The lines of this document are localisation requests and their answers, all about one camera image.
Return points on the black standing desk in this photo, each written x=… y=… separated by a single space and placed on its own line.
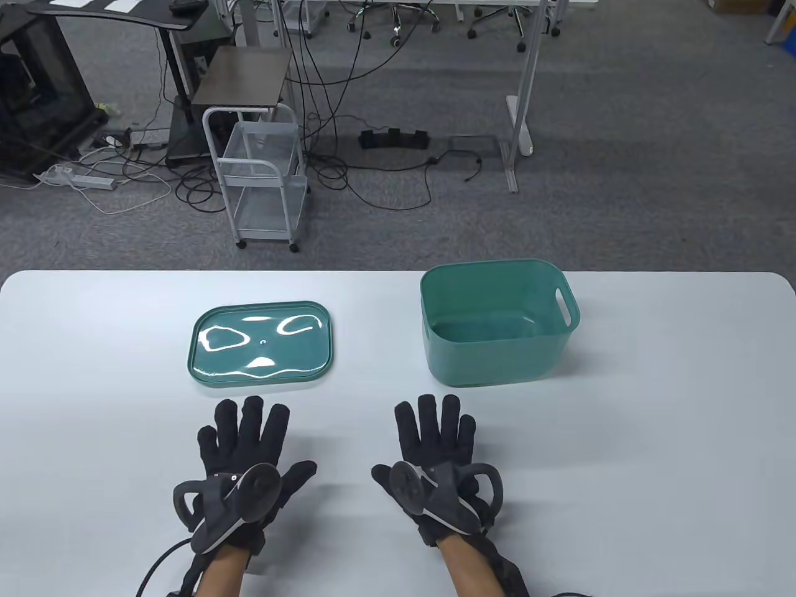
x=124 y=17

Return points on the white power strip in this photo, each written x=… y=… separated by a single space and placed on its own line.
x=74 y=179

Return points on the white lifting column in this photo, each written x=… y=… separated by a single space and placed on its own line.
x=247 y=22

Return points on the person's right hand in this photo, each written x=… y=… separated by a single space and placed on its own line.
x=435 y=435

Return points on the green plastic storage box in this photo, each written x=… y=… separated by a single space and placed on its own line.
x=497 y=354

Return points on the chrome office chair base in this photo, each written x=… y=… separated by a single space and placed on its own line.
x=396 y=25

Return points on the white drawer unit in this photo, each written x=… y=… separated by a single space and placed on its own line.
x=314 y=15

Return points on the white table leg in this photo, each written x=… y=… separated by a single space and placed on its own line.
x=780 y=22

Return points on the person's right forearm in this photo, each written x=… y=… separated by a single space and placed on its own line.
x=463 y=569

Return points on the green plastic box lid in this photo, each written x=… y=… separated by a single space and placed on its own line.
x=261 y=348

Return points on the aluminium rail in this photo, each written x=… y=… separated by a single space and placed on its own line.
x=510 y=168

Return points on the white desk frame leg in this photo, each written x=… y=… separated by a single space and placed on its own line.
x=528 y=62

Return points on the black tracking controller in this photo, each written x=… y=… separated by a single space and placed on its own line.
x=410 y=488
x=258 y=491

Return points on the grey power strip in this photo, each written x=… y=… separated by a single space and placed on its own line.
x=148 y=138

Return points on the person's left hand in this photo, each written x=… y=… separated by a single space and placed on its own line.
x=249 y=435

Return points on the black glass computer case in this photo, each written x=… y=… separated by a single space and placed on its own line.
x=43 y=106

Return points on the dark wooden side table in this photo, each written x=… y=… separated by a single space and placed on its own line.
x=245 y=74

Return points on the white paper sheets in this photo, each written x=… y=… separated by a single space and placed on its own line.
x=121 y=4

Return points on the black foot pedal set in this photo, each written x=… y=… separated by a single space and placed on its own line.
x=393 y=139

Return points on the cardboard box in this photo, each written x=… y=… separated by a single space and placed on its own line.
x=743 y=6

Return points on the clear flat floor plate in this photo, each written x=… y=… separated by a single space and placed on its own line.
x=472 y=143

